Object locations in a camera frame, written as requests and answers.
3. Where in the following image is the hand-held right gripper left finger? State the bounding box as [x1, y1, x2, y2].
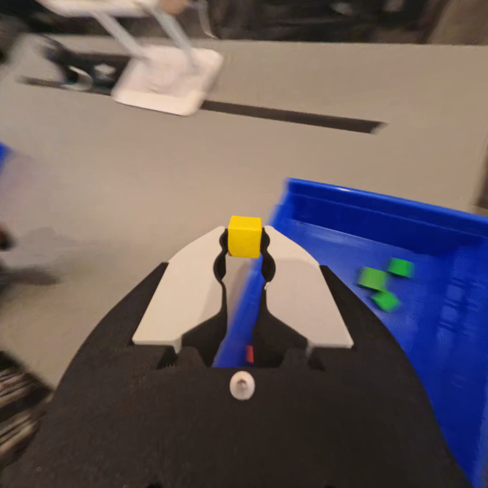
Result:
[131, 226, 228, 368]

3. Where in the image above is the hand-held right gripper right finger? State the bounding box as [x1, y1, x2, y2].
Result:
[252, 225, 354, 368]

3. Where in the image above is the green wooden cube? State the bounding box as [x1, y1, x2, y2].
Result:
[388, 258, 415, 278]
[357, 267, 387, 289]
[371, 291, 401, 312]

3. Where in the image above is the yellow wooden cube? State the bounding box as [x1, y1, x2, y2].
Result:
[227, 215, 263, 259]

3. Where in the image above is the person's plaid shirt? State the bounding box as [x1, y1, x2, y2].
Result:
[0, 351, 52, 471]

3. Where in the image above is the white tablet stand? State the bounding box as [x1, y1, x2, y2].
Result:
[38, 0, 225, 117]

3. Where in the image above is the small black battery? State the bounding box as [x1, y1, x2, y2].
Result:
[93, 63, 117, 86]

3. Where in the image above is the black charging box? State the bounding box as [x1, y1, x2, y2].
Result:
[40, 36, 79, 79]

